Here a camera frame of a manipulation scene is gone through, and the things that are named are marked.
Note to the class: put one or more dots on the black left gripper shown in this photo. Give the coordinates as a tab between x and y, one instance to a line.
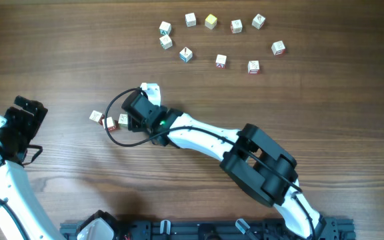
32	124

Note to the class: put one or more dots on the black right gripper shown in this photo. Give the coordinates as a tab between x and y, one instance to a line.
134	125

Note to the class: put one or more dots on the white block green O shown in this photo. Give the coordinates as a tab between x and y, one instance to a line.
123	120

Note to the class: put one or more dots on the white block red W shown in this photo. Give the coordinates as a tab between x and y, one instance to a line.
109	124

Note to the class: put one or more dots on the white block paw print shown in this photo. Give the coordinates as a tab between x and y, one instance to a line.
97	117

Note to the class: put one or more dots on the white block letter E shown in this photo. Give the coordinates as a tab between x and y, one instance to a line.
278	48

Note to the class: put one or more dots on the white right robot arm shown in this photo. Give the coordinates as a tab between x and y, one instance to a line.
253	160

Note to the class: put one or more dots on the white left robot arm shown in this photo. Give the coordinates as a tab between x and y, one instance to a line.
21	215

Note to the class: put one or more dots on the white block blue X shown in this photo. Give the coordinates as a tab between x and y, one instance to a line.
185	54

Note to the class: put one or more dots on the white block green Z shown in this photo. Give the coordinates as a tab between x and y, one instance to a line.
166	42

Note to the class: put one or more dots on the white block teal A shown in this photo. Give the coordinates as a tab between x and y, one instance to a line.
165	28

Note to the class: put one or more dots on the white block red A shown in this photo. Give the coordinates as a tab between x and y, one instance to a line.
221	61

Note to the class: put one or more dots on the white block blue P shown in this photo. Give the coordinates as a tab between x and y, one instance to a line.
190	20

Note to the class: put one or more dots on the yellow topped block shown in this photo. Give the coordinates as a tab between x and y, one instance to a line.
210	21

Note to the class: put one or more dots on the white block Z red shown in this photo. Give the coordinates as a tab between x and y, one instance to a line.
253	67

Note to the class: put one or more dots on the white block red side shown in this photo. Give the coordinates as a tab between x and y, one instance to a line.
236	26

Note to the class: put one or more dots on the white block letter K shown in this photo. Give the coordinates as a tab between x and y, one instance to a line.
258	21

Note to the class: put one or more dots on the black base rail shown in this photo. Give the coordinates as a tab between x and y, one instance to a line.
170	230

